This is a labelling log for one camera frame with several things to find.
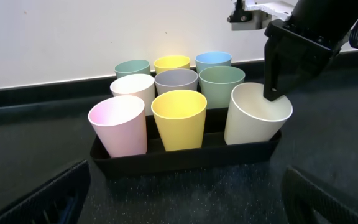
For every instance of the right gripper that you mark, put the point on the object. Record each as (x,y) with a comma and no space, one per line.
(303,39)

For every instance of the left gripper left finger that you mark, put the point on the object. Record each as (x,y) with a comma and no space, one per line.
(42,199)

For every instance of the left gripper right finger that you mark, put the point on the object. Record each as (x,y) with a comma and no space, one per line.
(315,202)

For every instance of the white cup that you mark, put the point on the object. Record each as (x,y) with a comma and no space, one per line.
(250,124)
(132,85)

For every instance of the pink cup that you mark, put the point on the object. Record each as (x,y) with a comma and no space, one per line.
(120,130)

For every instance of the yellow cup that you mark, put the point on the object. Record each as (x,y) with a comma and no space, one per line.
(179,124)
(171,62)

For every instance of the green cup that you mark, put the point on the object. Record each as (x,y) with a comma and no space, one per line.
(221,84)
(132,67)

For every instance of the blue cup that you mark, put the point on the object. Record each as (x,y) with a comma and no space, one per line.
(213,59)

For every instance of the grey cup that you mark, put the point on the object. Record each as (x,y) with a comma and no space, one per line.
(176,79)

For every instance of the black tray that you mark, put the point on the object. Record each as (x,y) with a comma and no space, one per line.
(182,161)

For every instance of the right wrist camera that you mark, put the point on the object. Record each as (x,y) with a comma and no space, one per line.
(253,18)

